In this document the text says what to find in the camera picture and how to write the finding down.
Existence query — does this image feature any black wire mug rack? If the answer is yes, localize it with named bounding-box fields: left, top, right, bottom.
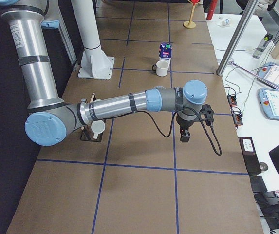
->
left=79, top=93, right=103, bottom=142

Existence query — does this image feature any thin metal rod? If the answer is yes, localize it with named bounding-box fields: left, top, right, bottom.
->
left=229, top=62, right=279, bottom=90

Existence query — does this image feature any orange relay board lower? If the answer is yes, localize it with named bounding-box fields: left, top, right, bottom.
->
left=231, top=111, right=243, bottom=127

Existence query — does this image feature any grey water bottle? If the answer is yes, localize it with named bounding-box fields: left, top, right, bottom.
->
left=252, top=33, right=273, bottom=59

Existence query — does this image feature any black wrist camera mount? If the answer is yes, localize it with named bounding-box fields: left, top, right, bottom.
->
left=200, top=104, right=214, bottom=128

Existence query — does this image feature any white ribbed HOME mug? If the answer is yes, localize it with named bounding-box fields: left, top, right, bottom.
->
left=91, top=120, right=106, bottom=139

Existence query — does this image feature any black desk stand base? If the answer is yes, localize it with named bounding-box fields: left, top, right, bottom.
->
left=250, top=176, right=279, bottom=230

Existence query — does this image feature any teach pendant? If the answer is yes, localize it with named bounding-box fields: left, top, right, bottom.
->
left=257, top=62, right=279, bottom=86
left=258, top=88, right=279, bottom=120

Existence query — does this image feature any far teach pendant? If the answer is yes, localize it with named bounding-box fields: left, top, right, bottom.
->
left=257, top=62, right=279, bottom=86

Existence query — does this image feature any near teach pendant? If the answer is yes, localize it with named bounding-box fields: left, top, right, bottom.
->
left=258, top=88, right=279, bottom=120

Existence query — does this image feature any red bottle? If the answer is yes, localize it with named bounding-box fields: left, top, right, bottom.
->
left=206, top=0, right=218, bottom=20

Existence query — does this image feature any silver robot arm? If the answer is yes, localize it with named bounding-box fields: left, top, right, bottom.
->
left=0, top=0, right=207, bottom=146

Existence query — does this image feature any white pedestal column base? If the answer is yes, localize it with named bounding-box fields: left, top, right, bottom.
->
left=71, top=0, right=115, bottom=80

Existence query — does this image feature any aluminium frame post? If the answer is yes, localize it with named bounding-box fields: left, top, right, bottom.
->
left=216, top=0, right=259, bottom=76

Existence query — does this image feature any blue Pascual milk carton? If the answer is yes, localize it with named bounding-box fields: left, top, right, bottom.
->
left=159, top=43, right=172, bottom=61

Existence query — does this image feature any orange relay board upper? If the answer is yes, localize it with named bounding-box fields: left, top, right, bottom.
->
left=227, top=95, right=237, bottom=107

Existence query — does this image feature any orange relay board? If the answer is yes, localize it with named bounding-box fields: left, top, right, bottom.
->
left=231, top=111, right=243, bottom=127
left=227, top=95, right=237, bottom=107

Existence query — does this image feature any wooden mug tree stand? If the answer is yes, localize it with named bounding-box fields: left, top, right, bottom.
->
left=183, top=0, right=200, bottom=29

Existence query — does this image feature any white smiley face mug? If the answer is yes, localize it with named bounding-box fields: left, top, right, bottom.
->
left=152, top=60, right=169, bottom=77

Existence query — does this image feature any right black braided cable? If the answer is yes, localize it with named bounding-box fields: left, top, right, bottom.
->
left=139, top=108, right=222, bottom=156

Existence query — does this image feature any black power box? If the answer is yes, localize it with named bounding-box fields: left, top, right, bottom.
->
left=238, top=136, right=261, bottom=176

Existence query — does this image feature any white lying bottle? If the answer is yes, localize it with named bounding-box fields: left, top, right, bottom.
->
left=217, top=18, right=232, bottom=27

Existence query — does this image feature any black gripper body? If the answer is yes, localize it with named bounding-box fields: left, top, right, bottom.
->
left=176, top=115, right=198, bottom=137

